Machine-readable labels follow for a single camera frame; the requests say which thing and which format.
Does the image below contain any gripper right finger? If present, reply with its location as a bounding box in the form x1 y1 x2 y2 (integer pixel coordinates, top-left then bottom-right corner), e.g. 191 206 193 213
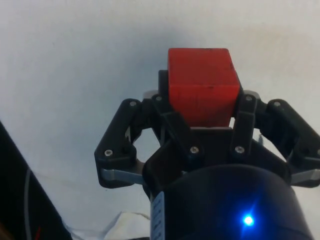
230 87 320 189

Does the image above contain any red cube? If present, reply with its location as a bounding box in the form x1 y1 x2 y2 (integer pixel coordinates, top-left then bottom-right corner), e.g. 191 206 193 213
167 47 245 129

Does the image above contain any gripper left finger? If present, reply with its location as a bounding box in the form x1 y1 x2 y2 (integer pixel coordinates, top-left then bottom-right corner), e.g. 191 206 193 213
94 69 205 189

